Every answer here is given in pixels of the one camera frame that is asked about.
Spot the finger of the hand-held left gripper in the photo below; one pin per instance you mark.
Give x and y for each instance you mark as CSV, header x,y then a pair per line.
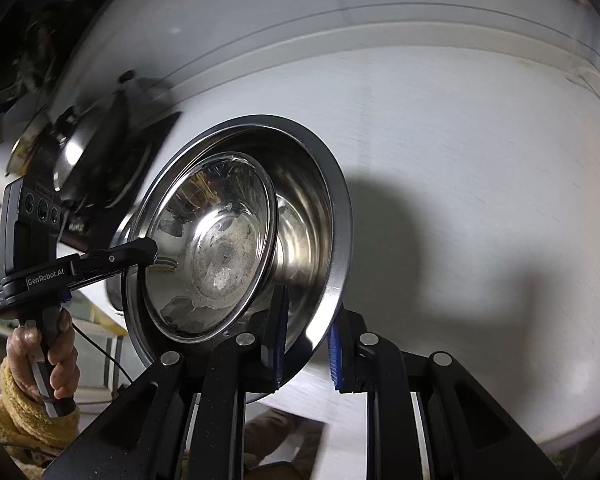
x,y
125,256

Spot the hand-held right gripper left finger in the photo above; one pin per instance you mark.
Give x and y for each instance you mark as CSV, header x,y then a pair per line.
x,y
272,340

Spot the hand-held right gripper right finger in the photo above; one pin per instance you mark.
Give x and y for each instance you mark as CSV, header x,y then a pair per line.
x,y
336,360

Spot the medium stainless steel bowl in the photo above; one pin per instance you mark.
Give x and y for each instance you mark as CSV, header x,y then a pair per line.
x,y
220,260

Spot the large stainless steel bowl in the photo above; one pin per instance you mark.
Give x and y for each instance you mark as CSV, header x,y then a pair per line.
x,y
310,200

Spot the person's left forearm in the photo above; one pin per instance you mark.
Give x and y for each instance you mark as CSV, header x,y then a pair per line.
x,y
25,420

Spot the person's left hand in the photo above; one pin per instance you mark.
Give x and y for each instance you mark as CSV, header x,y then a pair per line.
x,y
65,360

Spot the cooking pot with lid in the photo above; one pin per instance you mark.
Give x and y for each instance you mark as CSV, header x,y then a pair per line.
x,y
95,145

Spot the black cooktop stove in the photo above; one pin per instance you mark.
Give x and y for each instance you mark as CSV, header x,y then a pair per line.
x,y
155,135

